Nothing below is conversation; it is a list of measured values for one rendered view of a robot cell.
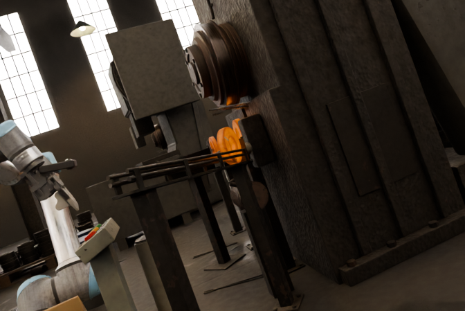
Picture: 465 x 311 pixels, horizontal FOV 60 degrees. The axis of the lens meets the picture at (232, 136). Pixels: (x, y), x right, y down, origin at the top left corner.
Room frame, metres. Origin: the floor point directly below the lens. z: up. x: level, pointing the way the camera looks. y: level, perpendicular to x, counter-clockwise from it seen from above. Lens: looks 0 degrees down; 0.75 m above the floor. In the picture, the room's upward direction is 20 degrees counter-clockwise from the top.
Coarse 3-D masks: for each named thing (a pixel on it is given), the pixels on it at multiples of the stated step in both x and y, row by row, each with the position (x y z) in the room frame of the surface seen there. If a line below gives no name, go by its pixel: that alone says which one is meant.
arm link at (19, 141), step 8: (0, 128) 1.31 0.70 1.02; (8, 128) 1.32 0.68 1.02; (16, 128) 1.34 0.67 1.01; (0, 136) 1.30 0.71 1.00; (8, 136) 1.31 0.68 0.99; (16, 136) 1.32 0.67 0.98; (24, 136) 1.35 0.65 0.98; (0, 144) 1.31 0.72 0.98; (8, 144) 1.31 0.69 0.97; (16, 144) 1.31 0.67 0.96; (24, 144) 1.33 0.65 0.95; (32, 144) 1.35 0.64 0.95; (8, 152) 1.31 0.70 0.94; (16, 152) 1.31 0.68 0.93
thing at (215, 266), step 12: (192, 156) 2.43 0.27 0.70; (192, 180) 2.51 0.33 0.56; (192, 192) 2.54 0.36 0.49; (204, 192) 2.53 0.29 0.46; (204, 204) 2.50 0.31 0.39; (204, 216) 2.52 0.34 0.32; (216, 228) 2.52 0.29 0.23; (216, 240) 2.50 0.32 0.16; (216, 252) 2.53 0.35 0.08; (216, 264) 2.55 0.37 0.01; (228, 264) 2.46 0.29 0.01
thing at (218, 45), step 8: (200, 24) 2.01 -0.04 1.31; (208, 24) 2.02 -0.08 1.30; (208, 32) 1.96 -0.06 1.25; (216, 32) 1.96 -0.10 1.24; (208, 40) 1.94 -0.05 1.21; (216, 40) 1.93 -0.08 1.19; (216, 48) 1.91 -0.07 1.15; (224, 48) 1.92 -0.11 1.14; (216, 56) 1.90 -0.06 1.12; (224, 56) 1.92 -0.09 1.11; (224, 64) 1.92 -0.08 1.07; (224, 72) 1.92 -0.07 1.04; (232, 72) 1.94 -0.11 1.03; (224, 80) 1.93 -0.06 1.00; (232, 80) 1.95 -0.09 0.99; (224, 88) 1.96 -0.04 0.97; (232, 88) 1.98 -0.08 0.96; (224, 96) 2.02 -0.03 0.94; (232, 96) 2.02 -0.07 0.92; (224, 104) 2.08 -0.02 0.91; (232, 104) 2.10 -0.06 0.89
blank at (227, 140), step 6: (222, 132) 1.61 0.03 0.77; (228, 132) 1.66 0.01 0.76; (234, 132) 1.71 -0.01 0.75; (222, 138) 1.60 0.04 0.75; (228, 138) 1.64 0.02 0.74; (234, 138) 1.69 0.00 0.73; (222, 144) 1.59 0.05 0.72; (228, 144) 1.62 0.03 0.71; (234, 144) 1.69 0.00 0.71; (222, 150) 1.59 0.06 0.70; (228, 150) 1.60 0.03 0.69; (222, 156) 1.60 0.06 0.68; (228, 162) 1.62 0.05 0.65; (234, 162) 1.62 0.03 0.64
